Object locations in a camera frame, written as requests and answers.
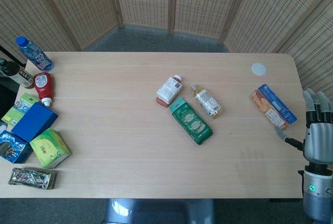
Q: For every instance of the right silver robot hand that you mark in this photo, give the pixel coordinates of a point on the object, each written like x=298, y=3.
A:
x=315, y=140

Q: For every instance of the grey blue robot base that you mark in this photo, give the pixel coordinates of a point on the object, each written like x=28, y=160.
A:
x=158, y=211

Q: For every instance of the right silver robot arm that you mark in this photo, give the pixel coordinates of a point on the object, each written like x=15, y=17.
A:
x=317, y=195

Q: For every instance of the yellow tea drink bottle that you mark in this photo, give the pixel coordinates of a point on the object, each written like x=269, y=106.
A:
x=207, y=101

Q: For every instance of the blue orange cracker box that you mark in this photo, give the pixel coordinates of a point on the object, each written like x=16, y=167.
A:
x=273, y=107

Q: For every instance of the white round lid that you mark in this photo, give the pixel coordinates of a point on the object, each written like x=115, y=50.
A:
x=258, y=68

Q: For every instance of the green foil snack pouch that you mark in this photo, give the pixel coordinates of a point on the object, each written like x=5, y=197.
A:
x=190, y=121

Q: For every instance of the white bottle brown cap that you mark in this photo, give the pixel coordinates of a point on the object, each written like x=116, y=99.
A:
x=169, y=91

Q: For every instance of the woven bamboo folding screen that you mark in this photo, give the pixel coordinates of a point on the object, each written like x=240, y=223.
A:
x=166, y=5

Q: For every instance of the green yellow tissue box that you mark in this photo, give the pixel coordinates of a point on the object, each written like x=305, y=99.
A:
x=49, y=148

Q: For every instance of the red ketchup bottle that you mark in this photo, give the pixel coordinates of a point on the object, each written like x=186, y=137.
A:
x=43, y=87

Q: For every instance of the plain blue box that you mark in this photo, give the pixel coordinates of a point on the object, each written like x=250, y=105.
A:
x=34, y=122

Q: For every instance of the silver foil snack pack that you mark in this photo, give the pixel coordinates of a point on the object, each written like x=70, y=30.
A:
x=32, y=178

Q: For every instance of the blue capped water bottle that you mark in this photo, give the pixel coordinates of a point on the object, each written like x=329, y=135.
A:
x=34, y=53

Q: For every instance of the green blue carded package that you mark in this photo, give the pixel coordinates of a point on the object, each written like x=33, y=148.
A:
x=19, y=109

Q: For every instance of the blue printed carton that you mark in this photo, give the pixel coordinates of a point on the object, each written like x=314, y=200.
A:
x=13, y=146

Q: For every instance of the dark soy sauce bottle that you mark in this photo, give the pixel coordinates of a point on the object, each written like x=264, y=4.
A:
x=16, y=74

